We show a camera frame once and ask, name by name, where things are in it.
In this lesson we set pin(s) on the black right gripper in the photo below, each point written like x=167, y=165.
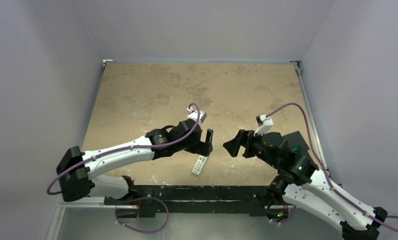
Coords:
x=245, y=144

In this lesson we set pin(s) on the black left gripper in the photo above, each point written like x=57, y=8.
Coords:
x=200, y=147

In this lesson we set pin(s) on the white air conditioner remote control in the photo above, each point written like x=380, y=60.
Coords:
x=199, y=165

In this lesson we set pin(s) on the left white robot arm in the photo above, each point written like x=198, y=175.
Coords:
x=81, y=174

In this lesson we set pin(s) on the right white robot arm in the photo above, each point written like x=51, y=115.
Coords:
x=301, y=183

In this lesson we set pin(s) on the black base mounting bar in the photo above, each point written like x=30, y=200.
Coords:
x=190, y=199

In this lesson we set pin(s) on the black foam pad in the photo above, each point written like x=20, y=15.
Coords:
x=297, y=143

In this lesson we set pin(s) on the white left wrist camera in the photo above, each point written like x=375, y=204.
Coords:
x=197, y=116

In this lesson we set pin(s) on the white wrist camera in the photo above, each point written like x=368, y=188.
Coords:
x=197, y=116
x=264, y=123

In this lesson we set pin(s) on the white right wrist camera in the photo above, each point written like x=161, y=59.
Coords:
x=264, y=123

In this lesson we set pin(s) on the aluminium frame rail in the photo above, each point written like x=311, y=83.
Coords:
x=299, y=71

